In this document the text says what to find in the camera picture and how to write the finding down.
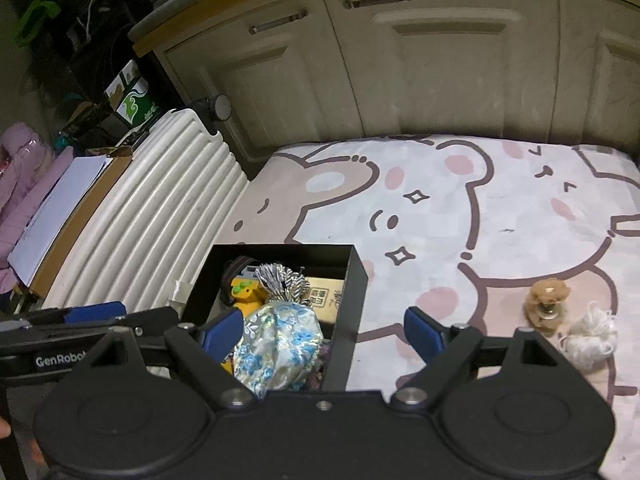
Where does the tan bear figurine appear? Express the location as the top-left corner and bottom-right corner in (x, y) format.
(523, 279), (572, 337)

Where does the cream cabinet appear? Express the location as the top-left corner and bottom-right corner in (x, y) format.
(127, 0), (640, 163)

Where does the white yarn bundle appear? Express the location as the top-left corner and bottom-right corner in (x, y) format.
(559, 301), (618, 372)

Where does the white paper sheet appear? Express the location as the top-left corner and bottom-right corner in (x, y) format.
(7, 156), (114, 286)

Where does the black cardboard box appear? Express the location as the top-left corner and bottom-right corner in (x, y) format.
(180, 243), (371, 393)

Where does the round radiator valve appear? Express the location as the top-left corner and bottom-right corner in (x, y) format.
(201, 94), (232, 122)

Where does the white paper on cardboard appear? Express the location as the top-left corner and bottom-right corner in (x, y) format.
(12, 146), (134, 301)

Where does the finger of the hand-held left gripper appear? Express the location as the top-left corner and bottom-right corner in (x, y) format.
(0, 301), (127, 333)
(0, 307), (179, 387)

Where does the green bag handle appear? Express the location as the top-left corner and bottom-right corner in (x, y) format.
(14, 0), (62, 47)

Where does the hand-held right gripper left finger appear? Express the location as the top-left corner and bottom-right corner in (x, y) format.
(87, 307), (258, 407)

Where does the silver tinsel ornament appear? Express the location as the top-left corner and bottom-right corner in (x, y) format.
(255, 262), (308, 306)

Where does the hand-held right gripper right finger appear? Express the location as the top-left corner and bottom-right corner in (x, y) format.
(391, 306), (561, 406)

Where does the metal cabinet handle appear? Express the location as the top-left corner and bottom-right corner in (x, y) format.
(249, 8), (308, 35)
(343, 0), (417, 10)

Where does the white ribbed radiator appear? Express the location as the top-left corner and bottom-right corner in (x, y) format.
(40, 108), (249, 312)

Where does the pink jacket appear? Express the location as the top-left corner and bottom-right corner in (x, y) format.
(0, 121), (76, 293)

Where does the blue floral brocade pouch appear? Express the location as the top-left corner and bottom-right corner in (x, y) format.
(232, 300), (323, 401)

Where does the green white carton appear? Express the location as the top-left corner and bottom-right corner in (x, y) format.
(104, 59), (162, 129)

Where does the golden brown small box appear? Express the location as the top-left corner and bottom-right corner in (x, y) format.
(302, 275), (346, 326)

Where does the bear printed mat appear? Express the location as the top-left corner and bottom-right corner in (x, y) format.
(232, 133), (640, 480)

